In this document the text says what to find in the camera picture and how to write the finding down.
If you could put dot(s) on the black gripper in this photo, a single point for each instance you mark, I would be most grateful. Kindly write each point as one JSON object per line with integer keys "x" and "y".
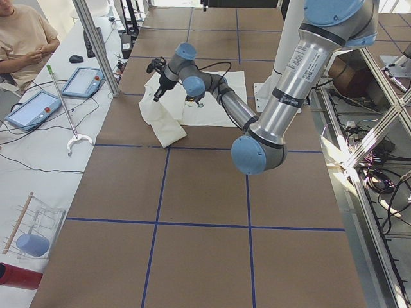
{"x": 164, "y": 83}

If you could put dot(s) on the cream long-sleeve cat shirt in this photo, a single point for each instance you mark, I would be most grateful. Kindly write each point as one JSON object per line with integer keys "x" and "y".
{"x": 172, "y": 112}

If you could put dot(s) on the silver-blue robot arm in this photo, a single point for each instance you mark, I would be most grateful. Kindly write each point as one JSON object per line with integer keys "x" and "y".
{"x": 327, "y": 27}

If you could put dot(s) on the black device white label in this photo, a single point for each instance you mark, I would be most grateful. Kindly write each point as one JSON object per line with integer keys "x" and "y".
{"x": 126, "y": 45}

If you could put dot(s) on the far blue teach pendant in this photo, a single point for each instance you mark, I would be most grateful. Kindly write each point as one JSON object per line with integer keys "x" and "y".
{"x": 83, "y": 83}

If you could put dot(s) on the blue teach pendant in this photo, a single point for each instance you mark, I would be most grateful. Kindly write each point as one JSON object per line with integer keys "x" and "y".
{"x": 83, "y": 83}
{"x": 34, "y": 111}

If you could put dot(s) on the black keyboard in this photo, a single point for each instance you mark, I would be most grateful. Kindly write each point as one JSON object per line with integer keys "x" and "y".
{"x": 88, "y": 45}

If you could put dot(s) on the black computer mouse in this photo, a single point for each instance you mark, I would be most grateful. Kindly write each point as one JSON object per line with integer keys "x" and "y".
{"x": 74, "y": 59}

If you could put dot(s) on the white reacher grabber stick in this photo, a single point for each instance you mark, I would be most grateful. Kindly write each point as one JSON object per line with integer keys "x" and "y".
{"x": 77, "y": 137}

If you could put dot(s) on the near blue teach pendant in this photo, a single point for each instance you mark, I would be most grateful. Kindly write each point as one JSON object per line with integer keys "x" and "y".
{"x": 34, "y": 111}

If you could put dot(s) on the seated person beige shirt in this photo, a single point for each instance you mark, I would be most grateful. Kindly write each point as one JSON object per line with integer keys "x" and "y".
{"x": 27, "y": 42}

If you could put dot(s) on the wooden dowel stick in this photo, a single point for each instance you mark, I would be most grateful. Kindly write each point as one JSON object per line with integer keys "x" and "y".
{"x": 17, "y": 224}

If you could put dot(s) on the clear acrylic rack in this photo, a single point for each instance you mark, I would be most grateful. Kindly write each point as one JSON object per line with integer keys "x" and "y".
{"x": 40, "y": 219}

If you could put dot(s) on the brown cardboard box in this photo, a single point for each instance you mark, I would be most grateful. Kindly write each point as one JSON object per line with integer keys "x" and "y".
{"x": 349, "y": 81}

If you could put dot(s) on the light blue cup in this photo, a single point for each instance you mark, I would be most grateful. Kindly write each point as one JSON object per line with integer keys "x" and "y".
{"x": 33, "y": 244}

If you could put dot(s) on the red cylinder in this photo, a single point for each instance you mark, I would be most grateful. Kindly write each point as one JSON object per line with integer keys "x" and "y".
{"x": 14, "y": 276}

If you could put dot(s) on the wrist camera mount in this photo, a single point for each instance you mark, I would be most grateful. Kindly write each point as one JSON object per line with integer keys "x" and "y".
{"x": 157, "y": 64}

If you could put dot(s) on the aluminium frame post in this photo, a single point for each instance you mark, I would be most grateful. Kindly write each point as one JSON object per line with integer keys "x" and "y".
{"x": 90, "y": 28}

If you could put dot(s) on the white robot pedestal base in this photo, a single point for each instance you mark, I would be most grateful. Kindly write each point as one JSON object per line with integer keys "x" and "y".
{"x": 293, "y": 17}

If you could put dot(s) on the aluminium frame truss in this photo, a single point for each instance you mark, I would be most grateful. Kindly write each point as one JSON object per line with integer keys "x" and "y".
{"x": 366, "y": 140}

